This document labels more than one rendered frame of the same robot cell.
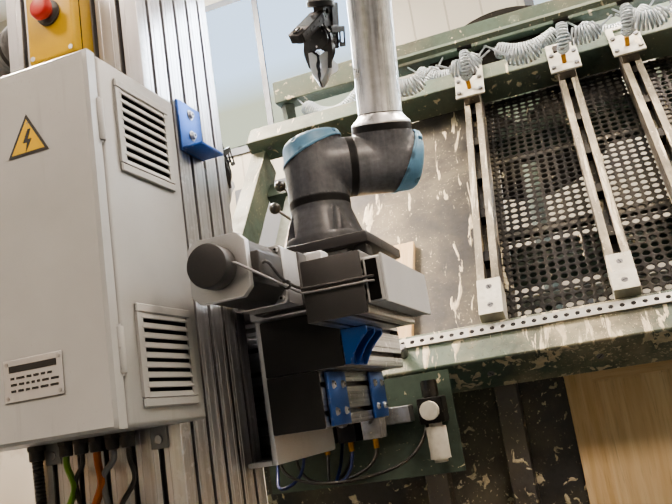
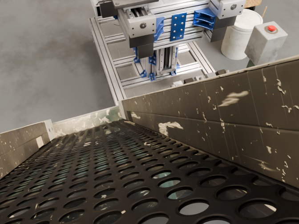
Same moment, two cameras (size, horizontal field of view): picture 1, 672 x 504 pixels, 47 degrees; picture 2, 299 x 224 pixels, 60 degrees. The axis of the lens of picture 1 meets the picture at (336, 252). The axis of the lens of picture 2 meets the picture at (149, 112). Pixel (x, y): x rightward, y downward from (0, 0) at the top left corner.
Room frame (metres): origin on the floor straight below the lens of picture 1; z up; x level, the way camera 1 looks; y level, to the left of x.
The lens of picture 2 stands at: (2.47, -0.66, 1.73)
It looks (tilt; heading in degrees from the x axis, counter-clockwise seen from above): 54 degrees down; 143
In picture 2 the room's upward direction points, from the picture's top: straight up
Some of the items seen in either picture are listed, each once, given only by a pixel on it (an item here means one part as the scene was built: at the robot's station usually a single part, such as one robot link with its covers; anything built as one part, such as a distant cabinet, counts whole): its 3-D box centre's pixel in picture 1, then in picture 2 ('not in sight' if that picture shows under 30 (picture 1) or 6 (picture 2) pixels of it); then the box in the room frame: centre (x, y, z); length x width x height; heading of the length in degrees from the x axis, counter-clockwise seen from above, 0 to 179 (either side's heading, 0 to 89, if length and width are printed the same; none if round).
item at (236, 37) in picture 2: not in sight; (241, 30); (1.36, 1.23, 0.24); 0.32 x 0.30 x 0.47; 72
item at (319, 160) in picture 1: (318, 167); not in sight; (1.40, 0.01, 1.20); 0.13 x 0.12 x 0.14; 99
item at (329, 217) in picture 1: (323, 226); not in sight; (1.40, 0.02, 1.09); 0.15 x 0.15 x 0.10
